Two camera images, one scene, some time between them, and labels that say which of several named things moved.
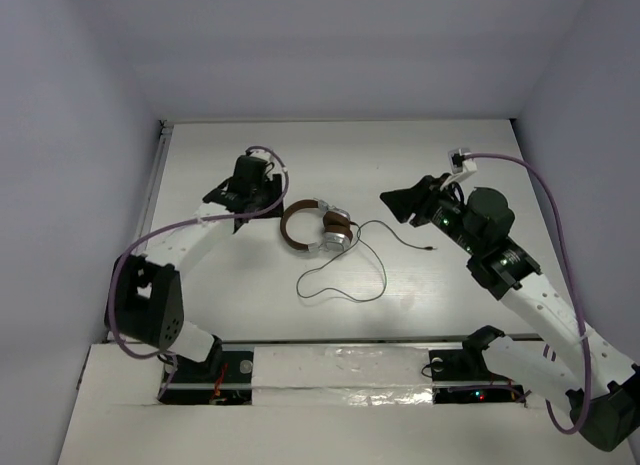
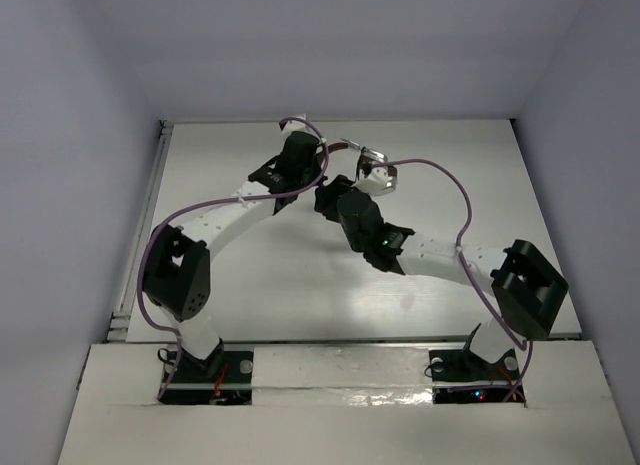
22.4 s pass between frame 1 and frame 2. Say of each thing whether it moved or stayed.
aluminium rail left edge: stayed
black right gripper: moved
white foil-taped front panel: stayed
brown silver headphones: moved
